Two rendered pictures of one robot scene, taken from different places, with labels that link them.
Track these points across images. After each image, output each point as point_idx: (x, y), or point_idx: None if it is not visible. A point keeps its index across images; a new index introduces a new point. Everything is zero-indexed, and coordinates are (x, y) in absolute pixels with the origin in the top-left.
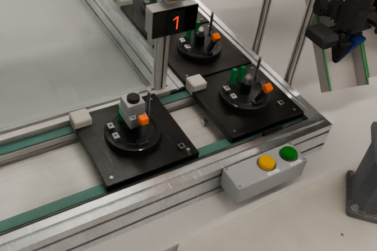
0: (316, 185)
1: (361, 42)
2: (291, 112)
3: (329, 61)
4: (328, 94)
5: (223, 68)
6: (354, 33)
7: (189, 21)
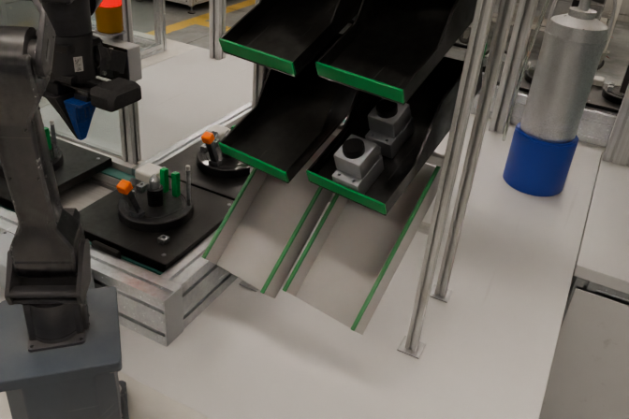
0: None
1: (70, 106)
2: (153, 253)
3: (256, 229)
4: (314, 326)
5: (204, 185)
6: (76, 93)
7: None
